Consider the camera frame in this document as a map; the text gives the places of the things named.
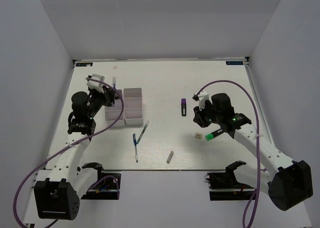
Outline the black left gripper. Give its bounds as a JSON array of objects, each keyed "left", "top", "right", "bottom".
[{"left": 87, "top": 85, "right": 117, "bottom": 119}]

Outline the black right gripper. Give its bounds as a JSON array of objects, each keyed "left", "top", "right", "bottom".
[{"left": 193, "top": 100, "right": 222, "bottom": 128}]

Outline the small beige eraser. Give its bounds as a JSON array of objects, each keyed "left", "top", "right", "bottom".
[{"left": 195, "top": 133, "right": 202, "bottom": 139}]

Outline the green cap highlighter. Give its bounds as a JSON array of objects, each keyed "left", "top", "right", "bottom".
[{"left": 205, "top": 129, "right": 224, "bottom": 141}]

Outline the purple cap highlighter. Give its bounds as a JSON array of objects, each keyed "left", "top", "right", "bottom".
[{"left": 181, "top": 98, "right": 187, "bottom": 117}]

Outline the blue pen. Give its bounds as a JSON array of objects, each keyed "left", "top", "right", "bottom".
[
  {"left": 132, "top": 133, "right": 139, "bottom": 163},
  {"left": 112, "top": 76, "right": 118, "bottom": 107}
]

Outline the green clear pen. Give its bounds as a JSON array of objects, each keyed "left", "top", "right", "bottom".
[{"left": 136, "top": 120, "right": 150, "bottom": 144}]

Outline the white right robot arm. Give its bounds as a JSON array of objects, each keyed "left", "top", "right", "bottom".
[{"left": 193, "top": 91, "right": 313, "bottom": 211}]

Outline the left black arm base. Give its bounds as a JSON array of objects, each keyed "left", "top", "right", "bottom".
[{"left": 81, "top": 162, "right": 122, "bottom": 200}]

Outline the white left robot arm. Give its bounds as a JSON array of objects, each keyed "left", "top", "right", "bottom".
[{"left": 33, "top": 85, "right": 118, "bottom": 220}]

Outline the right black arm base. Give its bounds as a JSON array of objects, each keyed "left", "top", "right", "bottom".
[{"left": 204, "top": 160, "right": 255, "bottom": 201}]

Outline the right white organizer tray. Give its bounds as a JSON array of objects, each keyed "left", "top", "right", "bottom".
[{"left": 123, "top": 87, "right": 144, "bottom": 126}]

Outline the left corner label sticker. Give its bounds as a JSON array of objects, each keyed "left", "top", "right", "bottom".
[{"left": 75, "top": 62, "right": 93, "bottom": 67}]

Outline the corner label sticker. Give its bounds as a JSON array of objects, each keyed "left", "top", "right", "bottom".
[
  {"left": 75, "top": 62, "right": 93, "bottom": 67},
  {"left": 225, "top": 60, "right": 244, "bottom": 66}
]

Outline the right corner label sticker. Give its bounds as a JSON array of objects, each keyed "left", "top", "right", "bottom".
[{"left": 225, "top": 60, "right": 244, "bottom": 66}]

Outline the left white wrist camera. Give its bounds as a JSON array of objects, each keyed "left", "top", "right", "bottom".
[{"left": 86, "top": 74, "right": 105, "bottom": 94}]

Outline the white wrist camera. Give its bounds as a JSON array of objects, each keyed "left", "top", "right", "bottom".
[
  {"left": 86, "top": 74, "right": 105, "bottom": 94},
  {"left": 192, "top": 89, "right": 209, "bottom": 111}
]

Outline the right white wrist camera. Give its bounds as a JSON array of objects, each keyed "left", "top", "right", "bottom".
[{"left": 192, "top": 89, "right": 209, "bottom": 111}]

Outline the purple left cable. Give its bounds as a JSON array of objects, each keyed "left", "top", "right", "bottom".
[{"left": 12, "top": 78, "right": 125, "bottom": 228}]

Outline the purple cable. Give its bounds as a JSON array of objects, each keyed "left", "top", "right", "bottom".
[
  {"left": 198, "top": 79, "right": 266, "bottom": 228},
  {"left": 12, "top": 78, "right": 125, "bottom": 228}
]

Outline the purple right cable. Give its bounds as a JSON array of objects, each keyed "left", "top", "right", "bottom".
[{"left": 198, "top": 79, "right": 266, "bottom": 228}]

